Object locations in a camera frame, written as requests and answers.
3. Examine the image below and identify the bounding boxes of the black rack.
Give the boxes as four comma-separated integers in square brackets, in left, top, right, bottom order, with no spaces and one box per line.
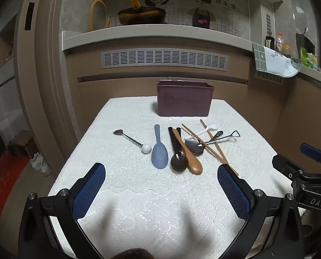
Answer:
[296,32,316,56]

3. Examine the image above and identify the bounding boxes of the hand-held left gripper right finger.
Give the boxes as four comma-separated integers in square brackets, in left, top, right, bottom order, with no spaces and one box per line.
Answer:
[217,163,305,259]

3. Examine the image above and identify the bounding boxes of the grey kitchen counter ledge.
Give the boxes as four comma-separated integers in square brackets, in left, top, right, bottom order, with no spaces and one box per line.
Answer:
[62,24,254,58]

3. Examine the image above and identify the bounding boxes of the white plastic spoon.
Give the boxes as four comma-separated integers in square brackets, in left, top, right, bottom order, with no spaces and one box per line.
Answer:
[184,123,218,141]

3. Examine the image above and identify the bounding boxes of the shovel-shaped metal spoon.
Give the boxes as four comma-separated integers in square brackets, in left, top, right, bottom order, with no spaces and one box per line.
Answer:
[204,130,241,145]

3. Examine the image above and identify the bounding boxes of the long grey vent grille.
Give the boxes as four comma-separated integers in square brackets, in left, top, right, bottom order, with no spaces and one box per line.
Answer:
[101,49,228,72]

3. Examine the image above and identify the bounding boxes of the green checked towel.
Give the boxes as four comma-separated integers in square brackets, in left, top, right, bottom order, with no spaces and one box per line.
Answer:
[252,42,298,76]

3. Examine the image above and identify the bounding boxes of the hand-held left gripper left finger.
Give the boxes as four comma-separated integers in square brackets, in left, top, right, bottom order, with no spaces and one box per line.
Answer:
[19,163,107,259]

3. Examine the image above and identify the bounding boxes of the brown box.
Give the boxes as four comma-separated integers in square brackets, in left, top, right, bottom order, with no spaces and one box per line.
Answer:
[8,130,33,155]

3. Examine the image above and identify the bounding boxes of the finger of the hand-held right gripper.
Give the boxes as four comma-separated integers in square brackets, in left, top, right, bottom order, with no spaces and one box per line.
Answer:
[272,154,304,180]
[300,143,321,168]

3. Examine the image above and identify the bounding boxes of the small grey vent grille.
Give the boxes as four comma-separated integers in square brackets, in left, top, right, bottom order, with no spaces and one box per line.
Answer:
[255,69,283,85]

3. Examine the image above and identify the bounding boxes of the black spoon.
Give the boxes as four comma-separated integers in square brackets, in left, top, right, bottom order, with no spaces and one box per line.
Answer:
[168,126,189,172]

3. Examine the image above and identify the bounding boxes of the metal spoon with white ball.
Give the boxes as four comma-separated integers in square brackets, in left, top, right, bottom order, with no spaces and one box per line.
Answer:
[113,129,152,154]

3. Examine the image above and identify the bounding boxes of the clear glass dish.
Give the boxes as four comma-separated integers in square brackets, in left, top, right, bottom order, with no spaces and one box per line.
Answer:
[290,58,304,72]

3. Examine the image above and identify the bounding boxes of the white textured tablecloth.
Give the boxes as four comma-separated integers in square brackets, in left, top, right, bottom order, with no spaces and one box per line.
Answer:
[47,97,307,259]

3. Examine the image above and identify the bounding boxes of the cartoon wall sticker with apron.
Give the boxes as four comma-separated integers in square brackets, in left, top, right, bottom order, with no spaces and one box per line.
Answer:
[188,0,217,29]

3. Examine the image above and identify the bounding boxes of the blue plastic rice spoon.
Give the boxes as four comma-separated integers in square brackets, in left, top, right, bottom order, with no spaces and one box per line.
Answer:
[151,124,169,169]

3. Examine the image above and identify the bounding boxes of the red floor mat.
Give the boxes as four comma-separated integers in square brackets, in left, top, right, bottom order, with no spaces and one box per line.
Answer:
[0,151,21,222]

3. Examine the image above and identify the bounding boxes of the green containers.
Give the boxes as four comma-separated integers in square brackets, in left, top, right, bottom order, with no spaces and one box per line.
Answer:
[301,50,319,69]

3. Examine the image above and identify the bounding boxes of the clear bottle with red cap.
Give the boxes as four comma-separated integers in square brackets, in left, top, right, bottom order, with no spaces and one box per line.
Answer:
[275,32,285,53]

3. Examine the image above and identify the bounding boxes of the black pan with yellow handle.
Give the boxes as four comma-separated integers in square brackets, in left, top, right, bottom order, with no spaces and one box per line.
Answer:
[117,0,168,25]

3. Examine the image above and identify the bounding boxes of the white shoes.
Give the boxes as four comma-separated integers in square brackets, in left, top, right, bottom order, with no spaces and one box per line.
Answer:
[30,152,52,177]

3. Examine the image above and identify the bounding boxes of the wooden spoon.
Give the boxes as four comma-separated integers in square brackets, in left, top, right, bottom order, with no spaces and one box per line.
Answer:
[172,129,203,175]

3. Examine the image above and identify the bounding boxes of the yellow hose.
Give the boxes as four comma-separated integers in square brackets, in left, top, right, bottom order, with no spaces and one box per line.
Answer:
[90,0,111,31]

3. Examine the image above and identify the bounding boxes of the purple plastic utensil box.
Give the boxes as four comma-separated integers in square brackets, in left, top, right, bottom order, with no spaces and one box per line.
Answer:
[157,80,214,117]

